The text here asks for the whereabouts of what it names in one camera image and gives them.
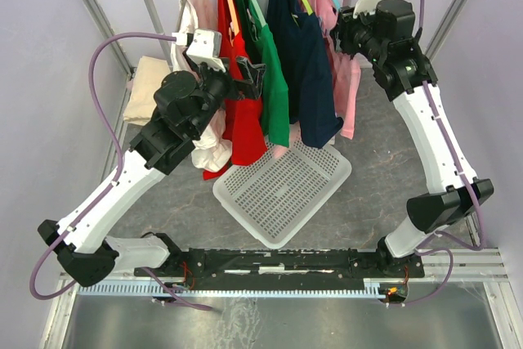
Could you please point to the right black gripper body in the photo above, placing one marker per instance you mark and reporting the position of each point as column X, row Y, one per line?
column 354, row 34

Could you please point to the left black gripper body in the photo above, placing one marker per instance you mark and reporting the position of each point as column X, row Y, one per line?
column 221, row 82

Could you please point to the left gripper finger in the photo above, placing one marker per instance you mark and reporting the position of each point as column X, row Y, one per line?
column 248, row 69
column 251, row 87

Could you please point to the pink t shirt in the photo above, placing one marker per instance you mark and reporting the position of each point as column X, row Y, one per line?
column 346, row 70

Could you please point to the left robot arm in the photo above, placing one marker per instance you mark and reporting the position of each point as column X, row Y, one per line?
column 185, row 103

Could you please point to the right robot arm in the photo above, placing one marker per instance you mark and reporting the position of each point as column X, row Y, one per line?
column 388, row 39

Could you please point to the green t shirt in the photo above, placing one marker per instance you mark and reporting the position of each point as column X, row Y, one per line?
column 261, row 48

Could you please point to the red t shirt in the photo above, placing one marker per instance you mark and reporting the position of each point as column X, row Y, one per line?
column 243, row 128

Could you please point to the navy blue t shirt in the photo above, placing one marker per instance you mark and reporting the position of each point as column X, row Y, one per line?
column 305, row 66

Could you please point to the orange hanger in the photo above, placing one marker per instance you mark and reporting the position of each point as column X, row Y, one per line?
column 234, row 23

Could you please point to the white t shirt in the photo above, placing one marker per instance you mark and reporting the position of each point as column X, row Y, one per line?
column 211, row 152

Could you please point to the grey hanger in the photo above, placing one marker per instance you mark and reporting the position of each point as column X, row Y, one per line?
column 182, row 7

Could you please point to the folded beige cloth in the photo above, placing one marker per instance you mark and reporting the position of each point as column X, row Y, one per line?
column 150, row 72

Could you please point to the white plastic basket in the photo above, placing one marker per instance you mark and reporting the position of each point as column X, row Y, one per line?
column 276, row 196

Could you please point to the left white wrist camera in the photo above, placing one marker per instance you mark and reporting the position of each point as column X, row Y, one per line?
column 189, row 50

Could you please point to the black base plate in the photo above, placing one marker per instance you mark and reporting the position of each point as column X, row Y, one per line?
column 286, row 269

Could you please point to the light blue cable duct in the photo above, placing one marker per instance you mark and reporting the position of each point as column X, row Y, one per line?
column 150, row 288

